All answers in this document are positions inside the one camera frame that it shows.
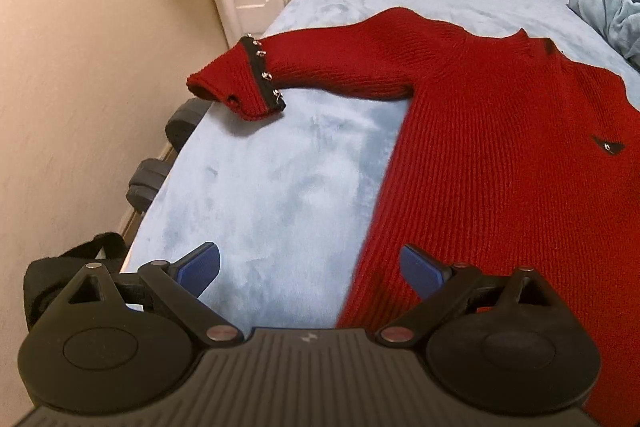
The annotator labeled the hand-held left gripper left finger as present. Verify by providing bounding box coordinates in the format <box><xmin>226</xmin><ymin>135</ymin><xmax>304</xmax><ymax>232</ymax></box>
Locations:
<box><xmin>36</xmin><ymin>242</ymin><xmax>245</xmax><ymax>348</ymax></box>

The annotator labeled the red knit sweater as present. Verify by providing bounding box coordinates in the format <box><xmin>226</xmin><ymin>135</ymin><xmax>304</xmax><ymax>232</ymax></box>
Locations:
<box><xmin>187</xmin><ymin>6</ymin><xmax>640</xmax><ymax>427</ymax></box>

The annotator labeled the crumpled pale blue cloth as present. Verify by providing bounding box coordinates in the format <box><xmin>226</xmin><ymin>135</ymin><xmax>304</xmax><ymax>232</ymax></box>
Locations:
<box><xmin>567</xmin><ymin>0</ymin><xmax>640</xmax><ymax>70</ymax></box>

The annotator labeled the black fabric bag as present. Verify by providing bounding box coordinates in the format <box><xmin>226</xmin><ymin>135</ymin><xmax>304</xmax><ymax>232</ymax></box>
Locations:
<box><xmin>22</xmin><ymin>232</ymin><xmax>129</xmax><ymax>333</ymax></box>

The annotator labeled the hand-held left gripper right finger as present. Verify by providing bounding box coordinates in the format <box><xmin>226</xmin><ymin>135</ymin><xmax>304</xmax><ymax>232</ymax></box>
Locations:
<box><xmin>375</xmin><ymin>244</ymin><xmax>577</xmax><ymax>348</ymax></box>

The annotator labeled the light blue fleece blanket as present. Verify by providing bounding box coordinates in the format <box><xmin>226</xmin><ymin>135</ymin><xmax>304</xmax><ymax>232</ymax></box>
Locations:
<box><xmin>121</xmin><ymin>0</ymin><xmax>640</xmax><ymax>329</ymax></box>

